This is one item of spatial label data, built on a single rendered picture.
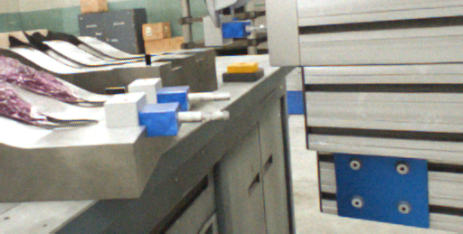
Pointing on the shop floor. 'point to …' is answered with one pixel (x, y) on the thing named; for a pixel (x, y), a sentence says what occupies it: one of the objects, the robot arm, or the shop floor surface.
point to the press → (246, 46)
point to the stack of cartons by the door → (160, 39)
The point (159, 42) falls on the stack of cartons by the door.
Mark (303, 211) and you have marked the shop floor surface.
